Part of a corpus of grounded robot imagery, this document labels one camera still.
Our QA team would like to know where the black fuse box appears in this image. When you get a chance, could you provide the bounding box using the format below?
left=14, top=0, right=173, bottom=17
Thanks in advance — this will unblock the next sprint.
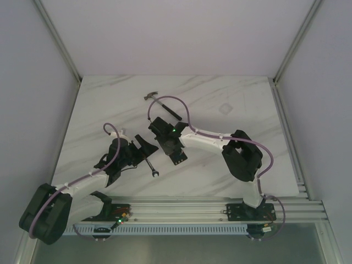
left=169, top=150, right=188, bottom=166

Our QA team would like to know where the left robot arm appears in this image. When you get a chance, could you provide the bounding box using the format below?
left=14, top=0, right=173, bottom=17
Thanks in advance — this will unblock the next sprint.
left=19, top=135, right=158, bottom=245

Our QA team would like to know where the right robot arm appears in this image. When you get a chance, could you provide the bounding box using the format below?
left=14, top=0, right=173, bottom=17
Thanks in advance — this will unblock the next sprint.
left=148, top=117, right=263, bottom=220

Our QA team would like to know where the clear plastic fuse cover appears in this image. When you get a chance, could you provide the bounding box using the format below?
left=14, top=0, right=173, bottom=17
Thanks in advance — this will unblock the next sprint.
left=219, top=103, right=233, bottom=115

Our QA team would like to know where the silver wrench centre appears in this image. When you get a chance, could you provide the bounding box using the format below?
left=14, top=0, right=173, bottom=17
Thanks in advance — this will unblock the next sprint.
left=145, top=158, right=160, bottom=177

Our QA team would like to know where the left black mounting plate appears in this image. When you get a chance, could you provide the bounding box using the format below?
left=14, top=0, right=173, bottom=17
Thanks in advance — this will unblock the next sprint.
left=83, top=203, right=131, bottom=222

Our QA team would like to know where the black mounting plate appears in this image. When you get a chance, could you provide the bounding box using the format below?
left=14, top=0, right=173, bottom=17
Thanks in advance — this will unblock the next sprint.
left=83, top=203, right=131, bottom=222
left=223, top=202, right=277, bottom=222

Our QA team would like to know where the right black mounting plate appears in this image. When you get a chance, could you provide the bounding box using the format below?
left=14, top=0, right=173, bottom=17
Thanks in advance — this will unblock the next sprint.
left=223, top=202, right=277, bottom=222

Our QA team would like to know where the claw hammer black handle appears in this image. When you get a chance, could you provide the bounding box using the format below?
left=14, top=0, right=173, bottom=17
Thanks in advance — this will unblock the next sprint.
left=143, top=91, right=183, bottom=122

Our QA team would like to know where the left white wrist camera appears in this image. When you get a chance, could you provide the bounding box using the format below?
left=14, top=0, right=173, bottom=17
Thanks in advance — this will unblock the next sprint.
left=109, top=129, right=130, bottom=142

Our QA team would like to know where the grey slotted cable duct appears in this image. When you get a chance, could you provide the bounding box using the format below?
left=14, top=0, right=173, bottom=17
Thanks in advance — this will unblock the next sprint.
left=63, top=223, right=252, bottom=236

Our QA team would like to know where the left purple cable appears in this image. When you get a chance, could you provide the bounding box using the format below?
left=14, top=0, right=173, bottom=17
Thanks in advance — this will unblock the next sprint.
left=27, top=123, right=122, bottom=240

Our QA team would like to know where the right aluminium frame post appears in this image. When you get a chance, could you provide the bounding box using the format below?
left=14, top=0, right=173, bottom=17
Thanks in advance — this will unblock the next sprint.
left=273, top=0, right=324, bottom=85

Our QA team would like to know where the aluminium rail base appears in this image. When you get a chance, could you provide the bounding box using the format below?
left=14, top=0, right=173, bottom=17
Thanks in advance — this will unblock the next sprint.
left=112, top=196, right=328, bottom=224

